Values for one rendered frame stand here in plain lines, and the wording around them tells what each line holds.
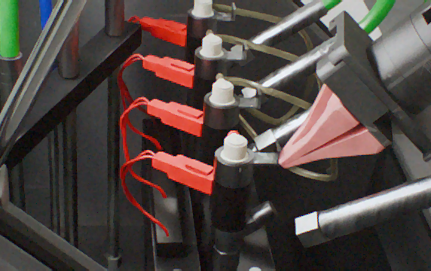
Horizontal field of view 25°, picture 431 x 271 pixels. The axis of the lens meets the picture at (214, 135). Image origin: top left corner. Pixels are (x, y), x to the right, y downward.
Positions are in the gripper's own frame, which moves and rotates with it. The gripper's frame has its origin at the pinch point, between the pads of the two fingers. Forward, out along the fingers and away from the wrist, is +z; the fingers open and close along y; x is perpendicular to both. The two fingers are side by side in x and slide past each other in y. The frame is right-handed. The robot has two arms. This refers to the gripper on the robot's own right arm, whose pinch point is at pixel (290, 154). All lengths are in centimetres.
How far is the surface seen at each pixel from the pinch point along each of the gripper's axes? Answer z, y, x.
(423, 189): -9.1, -2.1, 10.9
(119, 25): 11.7, 11.4, -20.6
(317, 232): -1.9, -1.0, 10.2
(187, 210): 16.0, -3.5, -11.9
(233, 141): 2.0, 3.7, 0.9
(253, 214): 5.3, -1.9, 0.3
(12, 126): -9.0, 20.7, 34.3
